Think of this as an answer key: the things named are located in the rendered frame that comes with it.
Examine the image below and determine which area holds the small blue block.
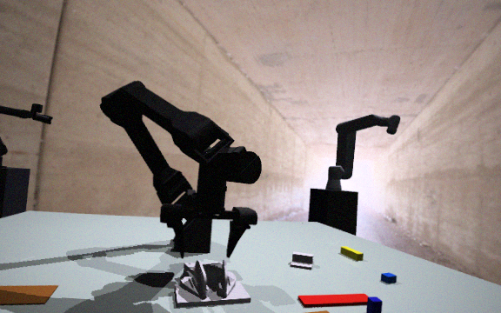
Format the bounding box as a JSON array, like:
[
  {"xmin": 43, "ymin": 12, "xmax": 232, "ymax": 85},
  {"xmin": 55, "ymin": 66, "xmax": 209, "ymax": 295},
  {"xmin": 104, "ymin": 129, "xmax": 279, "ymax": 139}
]
[{"xmin": 381, "ymin": 273, "xmax": 397, "ymax": 284}]

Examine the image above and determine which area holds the yellow rectangular bar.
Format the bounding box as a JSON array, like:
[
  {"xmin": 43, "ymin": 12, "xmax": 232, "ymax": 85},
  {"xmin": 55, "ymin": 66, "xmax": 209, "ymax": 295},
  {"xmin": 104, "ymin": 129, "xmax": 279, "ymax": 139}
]
[{"xmin": 340, "ymin": 246, "xmax": 364, "ymax": 261}]

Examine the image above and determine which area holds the red flat bar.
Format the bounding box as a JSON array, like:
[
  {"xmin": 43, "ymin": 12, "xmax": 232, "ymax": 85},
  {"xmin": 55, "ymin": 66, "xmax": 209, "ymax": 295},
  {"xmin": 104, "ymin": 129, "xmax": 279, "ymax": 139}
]
[{"xmin": 297, "ymin": 294, "xmax": 368, "ymax": 308}]

